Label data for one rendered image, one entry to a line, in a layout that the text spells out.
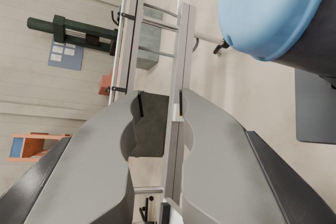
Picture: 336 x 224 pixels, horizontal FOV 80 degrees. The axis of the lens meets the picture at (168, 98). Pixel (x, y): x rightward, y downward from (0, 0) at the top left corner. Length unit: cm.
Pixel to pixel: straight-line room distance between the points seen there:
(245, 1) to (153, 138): 244
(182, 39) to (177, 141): 73
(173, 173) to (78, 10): 755
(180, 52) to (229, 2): 130
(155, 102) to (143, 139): 48
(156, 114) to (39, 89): 555
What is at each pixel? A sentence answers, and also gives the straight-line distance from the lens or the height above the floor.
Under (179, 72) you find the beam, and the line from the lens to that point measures 145.
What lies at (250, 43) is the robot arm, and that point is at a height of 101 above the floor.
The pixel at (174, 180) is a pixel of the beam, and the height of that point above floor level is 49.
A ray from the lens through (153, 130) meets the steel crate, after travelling 255.
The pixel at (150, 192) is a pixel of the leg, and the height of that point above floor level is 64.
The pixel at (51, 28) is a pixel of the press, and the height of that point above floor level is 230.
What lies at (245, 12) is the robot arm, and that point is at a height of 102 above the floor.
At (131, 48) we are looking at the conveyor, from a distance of 135.
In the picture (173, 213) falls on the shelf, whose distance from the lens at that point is 57.
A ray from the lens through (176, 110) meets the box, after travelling 136.
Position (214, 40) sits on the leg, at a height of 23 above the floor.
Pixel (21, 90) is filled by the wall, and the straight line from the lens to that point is 769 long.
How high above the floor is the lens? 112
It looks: 22 degrees down
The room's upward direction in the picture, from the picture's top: 82 degrees counter-clockwise
